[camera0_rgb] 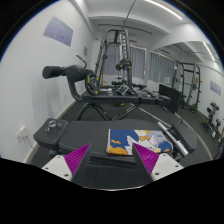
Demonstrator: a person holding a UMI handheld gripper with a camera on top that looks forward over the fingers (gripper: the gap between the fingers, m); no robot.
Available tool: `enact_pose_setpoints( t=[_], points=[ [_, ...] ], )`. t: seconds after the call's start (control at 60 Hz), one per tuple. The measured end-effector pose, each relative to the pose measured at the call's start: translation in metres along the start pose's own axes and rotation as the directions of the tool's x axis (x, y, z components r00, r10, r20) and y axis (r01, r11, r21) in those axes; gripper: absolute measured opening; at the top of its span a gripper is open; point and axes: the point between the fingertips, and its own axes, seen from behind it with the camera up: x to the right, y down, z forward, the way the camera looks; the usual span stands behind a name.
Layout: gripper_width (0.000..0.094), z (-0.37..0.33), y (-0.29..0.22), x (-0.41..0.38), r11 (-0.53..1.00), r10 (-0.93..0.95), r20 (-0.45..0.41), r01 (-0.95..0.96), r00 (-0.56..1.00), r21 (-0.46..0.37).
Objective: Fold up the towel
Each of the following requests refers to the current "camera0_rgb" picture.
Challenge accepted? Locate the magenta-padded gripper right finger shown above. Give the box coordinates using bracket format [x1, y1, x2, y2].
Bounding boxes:
[131, 142, 185, 183]

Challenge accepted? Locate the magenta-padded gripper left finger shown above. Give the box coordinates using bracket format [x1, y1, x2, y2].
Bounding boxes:
[42, 142, 98, 184]

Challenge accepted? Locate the blue orange printed towel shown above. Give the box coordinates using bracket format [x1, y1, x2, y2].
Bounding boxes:
[105, 128, 174, 157]

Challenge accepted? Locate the black padded workout bench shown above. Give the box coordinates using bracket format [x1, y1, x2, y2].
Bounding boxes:
[33, 118, 198, 188]

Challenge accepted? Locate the silver barbell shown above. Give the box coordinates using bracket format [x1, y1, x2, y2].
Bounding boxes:
[157, 121, 188, 154]

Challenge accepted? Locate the black flat panel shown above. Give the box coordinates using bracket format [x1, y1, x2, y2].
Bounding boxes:
[158, 83, 181, 114]

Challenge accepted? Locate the black bench with leg rollers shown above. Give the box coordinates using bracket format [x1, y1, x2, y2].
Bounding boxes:
[42, 64, 181, 122]

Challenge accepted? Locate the black yellow exercise machine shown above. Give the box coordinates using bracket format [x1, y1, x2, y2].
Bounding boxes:
[201, 101, 224, 139]

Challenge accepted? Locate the black yellow-marked weight plate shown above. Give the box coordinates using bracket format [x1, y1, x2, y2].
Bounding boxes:
[115, 58, 133, 72]
[84, 73, 100, 95]

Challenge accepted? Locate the black squat rack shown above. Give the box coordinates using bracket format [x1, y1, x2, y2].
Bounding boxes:
[174, 60, 203, 114]

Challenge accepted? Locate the grey window curtain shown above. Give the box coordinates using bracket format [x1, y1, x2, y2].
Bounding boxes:
[104, 44, 147, 79]
[148, 51, 176, 84]

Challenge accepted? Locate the long ceiling light strip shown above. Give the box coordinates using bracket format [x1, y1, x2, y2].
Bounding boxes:
[202, 41, 216, 62]
[144, 0, 184, 20]

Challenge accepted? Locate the silver key ring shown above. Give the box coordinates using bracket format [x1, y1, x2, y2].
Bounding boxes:
[45, 119, 63, 132]

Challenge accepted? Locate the white wall socket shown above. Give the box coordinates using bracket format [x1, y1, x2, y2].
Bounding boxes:
[14, 125, 28, 143]

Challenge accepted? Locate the grey triangle row handle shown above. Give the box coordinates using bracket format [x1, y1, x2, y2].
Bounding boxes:
[115, 83, 134, 96]

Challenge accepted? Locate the small purple wall poster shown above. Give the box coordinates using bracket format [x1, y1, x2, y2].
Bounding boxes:
[209, 80, 222, 97]

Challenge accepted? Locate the grey cable weight machine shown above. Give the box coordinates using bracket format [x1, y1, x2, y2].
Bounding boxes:
[94, 28, 148, 98]

